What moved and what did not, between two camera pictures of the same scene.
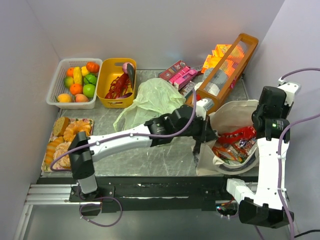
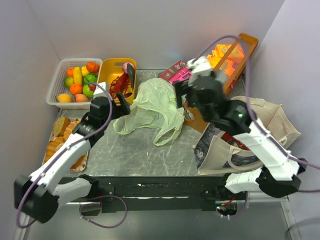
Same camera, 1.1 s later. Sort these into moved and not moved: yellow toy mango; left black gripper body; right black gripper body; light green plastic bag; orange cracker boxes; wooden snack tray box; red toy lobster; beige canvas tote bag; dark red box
Moved: right black gripper body; beige canvas tote bag; left black gripper body
Not moved: wooden snack tray box; light green plastic bag; orange cracker boxes; dark red box; red toy lobster; yellow toy mango
